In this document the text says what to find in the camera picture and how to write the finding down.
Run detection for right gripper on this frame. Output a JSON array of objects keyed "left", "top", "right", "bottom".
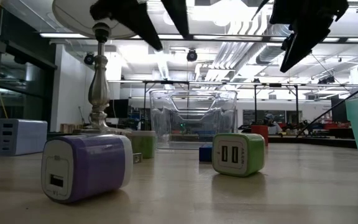
[{"left": 268, "top": 0, "right": 349, "bottom": 73}]

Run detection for red wall charger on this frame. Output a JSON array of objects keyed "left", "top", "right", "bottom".
[{"left": 250, "top": 124, "right": 269, "bottom": 147}]

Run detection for green white USB wall charger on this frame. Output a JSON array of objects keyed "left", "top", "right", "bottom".
[
  {"left": 131, "top": 129, "right": 157, "bottom": 159},
  {"left": 211, "top": 133, "right": 266, "bottom": 178}
]

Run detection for blue rectangular box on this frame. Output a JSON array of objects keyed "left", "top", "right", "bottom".
[{"left": 198, "top": 143, "right": 213, "bottom": 163}]

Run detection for purple white USB wall charger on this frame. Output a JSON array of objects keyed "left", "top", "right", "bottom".
[{"left": 40, "top": 133, "right": 143, "bottom": 205}]

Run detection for overhead light bar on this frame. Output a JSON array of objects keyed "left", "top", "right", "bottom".
[{"left": 39, "top": 32, "right": 358, "bottom": 44}]

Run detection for black computer monitor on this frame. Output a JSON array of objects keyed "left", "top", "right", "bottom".
[
  {"left": 331, "top": 98, "right": 347, "bottom": 123},
  {"left": 105, "top": 98, "right": 129, "bottom": 119}
]

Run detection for white shade silver table lamp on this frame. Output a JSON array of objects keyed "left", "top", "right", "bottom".
[{"left": 52, "top": 0, "right": 146, "bottom": 137}]

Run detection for clear plastic bin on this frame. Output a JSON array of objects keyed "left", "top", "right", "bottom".
[{"left": 149, "top": 89, "right": 238, "bottom": 151}]

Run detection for tan wooden blocks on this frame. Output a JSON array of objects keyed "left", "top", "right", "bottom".
[{"left": 59, "top": 123, "right": 85, "bottom": 134}]

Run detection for pale multi-port USB charger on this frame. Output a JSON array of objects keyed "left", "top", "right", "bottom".
[{"left": 0, "top": 118, "right": 48, "bottom": 157}]

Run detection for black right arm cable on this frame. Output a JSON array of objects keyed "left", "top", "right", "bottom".
[{"left": 296, "top": 79, "right": 358, "bottom": 138}]

